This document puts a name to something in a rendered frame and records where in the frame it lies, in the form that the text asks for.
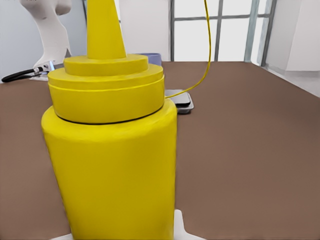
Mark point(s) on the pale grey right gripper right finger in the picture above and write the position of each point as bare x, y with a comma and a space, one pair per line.
180, 228

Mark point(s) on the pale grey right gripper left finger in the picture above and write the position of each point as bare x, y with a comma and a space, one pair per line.
65, 237

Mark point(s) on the yellow sauce bottle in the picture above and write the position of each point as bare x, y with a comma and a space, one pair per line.
112, 172

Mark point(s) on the yellow cone-tipped bottle cap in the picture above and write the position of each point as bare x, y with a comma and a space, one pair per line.
105, 90

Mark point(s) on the light purple cup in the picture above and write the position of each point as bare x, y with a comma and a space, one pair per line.
153, 60

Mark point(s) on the grey flat kitchen scale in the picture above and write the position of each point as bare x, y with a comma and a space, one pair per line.
183, 101

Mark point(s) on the silver frame post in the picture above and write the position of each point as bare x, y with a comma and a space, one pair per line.
268, 32
252, 30
218, 35
172, 32

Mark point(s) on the silver frame crossbar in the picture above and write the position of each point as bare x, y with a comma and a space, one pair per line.
225, 17

